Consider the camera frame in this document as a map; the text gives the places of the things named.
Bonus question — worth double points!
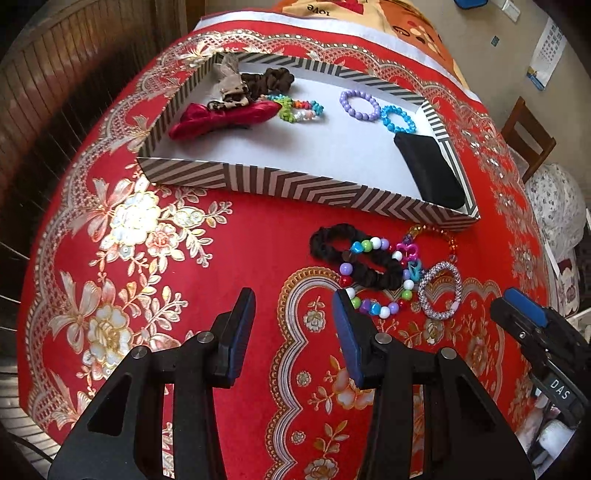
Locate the black case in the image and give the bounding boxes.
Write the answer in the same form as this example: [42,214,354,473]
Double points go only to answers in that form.
[394,133,466,208]

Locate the dark brown scrunchie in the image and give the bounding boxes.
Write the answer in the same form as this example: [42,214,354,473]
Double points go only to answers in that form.
[309,224,404,291]

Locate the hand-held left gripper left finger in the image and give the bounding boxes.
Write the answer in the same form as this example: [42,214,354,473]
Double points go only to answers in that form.
[48,287,257,480]

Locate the purple bead bracelet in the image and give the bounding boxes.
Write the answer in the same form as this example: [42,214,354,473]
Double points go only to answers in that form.
[339,89,380,121]

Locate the silver rhinestone bracelet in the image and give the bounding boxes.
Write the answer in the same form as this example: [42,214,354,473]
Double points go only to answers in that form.
[418,261,462,318]

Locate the orange bead bracelet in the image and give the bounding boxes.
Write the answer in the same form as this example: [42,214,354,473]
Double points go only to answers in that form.
[404,224,460,266]

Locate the wooden chair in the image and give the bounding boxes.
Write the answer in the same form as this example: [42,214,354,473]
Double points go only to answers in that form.
[501,96,557,185]

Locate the dark red bow hair clip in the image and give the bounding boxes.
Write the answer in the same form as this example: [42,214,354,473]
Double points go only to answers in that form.
[167,100,283,140]

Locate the striped cardboard box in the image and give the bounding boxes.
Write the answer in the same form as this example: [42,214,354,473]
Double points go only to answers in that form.
[137,52,481,233]

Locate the blue bead bracelet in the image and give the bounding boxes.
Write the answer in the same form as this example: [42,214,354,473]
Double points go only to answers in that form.
[381,105,416,134]

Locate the floral cushion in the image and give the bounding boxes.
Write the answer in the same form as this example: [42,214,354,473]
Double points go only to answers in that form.
[526,162,587,264]

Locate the white underlay cloth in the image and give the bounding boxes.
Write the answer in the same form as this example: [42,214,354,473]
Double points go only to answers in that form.
[191,10,478,100]

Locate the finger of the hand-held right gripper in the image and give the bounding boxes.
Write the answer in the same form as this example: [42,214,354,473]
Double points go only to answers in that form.
[490,287,550,352]

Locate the red gold floral tablecloth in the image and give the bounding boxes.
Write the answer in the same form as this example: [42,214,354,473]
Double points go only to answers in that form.
[18,28,552,480]

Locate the colourful large bead necklace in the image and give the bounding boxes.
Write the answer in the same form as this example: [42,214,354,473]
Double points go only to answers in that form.
[338,237,423,318]

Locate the wall calendar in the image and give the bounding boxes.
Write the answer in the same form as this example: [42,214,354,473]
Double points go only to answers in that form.
[526,18,570,90]

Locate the printed orange blanket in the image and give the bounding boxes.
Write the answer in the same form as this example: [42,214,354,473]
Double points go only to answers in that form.
[270,0,469,88]

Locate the leopard print bow hair clip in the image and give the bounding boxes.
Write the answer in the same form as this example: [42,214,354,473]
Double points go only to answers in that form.
[206,53,252,112]

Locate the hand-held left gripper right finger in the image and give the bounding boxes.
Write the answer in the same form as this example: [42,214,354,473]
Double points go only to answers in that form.
[333,288,536,480]

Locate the rainbow flower bead bracelet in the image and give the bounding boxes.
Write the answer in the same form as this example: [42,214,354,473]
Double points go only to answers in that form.
[264,93,325,124]

